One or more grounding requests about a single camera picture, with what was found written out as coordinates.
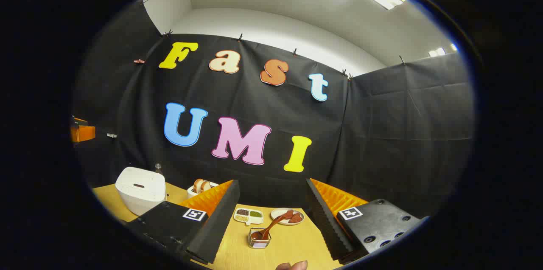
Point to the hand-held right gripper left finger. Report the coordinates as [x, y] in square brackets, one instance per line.
[216, 223]

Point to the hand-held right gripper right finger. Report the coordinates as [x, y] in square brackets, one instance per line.
[324, 223]

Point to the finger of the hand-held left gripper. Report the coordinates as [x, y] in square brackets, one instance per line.
[82, 134]

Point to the brown wooden spoon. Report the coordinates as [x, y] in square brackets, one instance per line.
[271, 224]

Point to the white rice cooker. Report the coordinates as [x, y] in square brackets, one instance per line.
[140, 193]

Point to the red meat piece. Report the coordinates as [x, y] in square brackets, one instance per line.
[295, 218]
[289, 213]

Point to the white divided bean dish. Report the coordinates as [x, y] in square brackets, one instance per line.
[248, 217]

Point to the toast bread slice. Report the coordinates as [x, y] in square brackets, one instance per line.
[197, 185]
[206, 186]

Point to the white toaster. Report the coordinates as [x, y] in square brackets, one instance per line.
[191, 192]

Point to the white round plate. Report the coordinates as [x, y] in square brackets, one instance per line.
[277, 212]

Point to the small clear bottle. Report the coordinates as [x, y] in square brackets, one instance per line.
[158, 170]

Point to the black backdrop cloth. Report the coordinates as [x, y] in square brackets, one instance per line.
[382, 134]

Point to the small ceiling light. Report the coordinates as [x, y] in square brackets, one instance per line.
[437, 52]

